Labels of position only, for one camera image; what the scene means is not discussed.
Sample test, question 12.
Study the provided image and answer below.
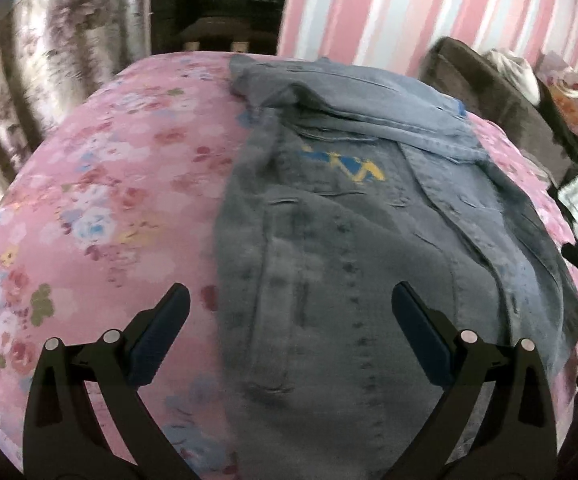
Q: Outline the black and silver water dispenser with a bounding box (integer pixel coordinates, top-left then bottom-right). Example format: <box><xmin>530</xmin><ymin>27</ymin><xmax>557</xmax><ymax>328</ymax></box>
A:
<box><xmin>148</xmin><ymin>0</ymin><xmax>294</xmax><ymax>57</ymax></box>

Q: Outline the pink gift bag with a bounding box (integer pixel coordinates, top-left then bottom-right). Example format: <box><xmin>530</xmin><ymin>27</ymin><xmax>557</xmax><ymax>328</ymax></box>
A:
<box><xmin>539</xmin><ymin>52</ymin><xmax>578</xmax><ymax>142</ymax></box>

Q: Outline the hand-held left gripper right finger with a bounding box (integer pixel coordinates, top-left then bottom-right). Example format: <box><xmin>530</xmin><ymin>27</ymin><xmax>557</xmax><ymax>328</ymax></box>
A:
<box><xmin>383</xmin><ymin>282</ymin><xmax>558</xmax><ymax>480</ymax></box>

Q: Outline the white cloth bundle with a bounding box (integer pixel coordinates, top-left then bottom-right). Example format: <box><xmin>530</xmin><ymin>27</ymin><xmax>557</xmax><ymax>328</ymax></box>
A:
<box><xmin>486</xmin><ymin>49</ymin><xmax>542</xmax><ymax>106</ymax></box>

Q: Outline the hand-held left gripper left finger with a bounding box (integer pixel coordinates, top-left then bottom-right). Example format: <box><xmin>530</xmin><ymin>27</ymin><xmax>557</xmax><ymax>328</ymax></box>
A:
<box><xmin>23</xmin><ymin>282</ymin><xmax>200</xmax><ymax>480</ymax></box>

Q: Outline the pink floral bed sheet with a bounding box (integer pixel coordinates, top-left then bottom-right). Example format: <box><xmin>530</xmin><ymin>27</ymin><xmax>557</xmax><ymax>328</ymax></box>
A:
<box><xmin>0</xmin><ymin>50</ymin><xmax>578</xmax><ymax>480</ymax></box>

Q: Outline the black cloth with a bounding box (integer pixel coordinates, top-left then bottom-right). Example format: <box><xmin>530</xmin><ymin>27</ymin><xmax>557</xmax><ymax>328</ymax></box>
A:
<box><xmin>538</xmin><ymin>82</ymin><xmax>578</xmax><ymax>163</ymax></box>

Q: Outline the floral curtain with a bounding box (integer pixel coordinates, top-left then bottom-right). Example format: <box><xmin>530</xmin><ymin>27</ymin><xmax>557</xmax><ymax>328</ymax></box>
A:
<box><xmin>0</xmin><ymin>0</ymin><xmax>152</xmax><ymax>233</ymax></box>

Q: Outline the brown sofa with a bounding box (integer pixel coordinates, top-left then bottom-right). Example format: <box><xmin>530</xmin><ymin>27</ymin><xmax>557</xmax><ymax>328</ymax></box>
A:
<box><xmin>419</xmin><ymin>36</ymin><xmax>578</xmax><ymax>187</ymax></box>

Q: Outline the blue denim jacket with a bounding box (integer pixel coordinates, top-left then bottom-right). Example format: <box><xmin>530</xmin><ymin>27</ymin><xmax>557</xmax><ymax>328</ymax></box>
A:
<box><xmin>213</xmin><ymin>55</ymin><xmax>578</xmax><ymax>480</ymax></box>

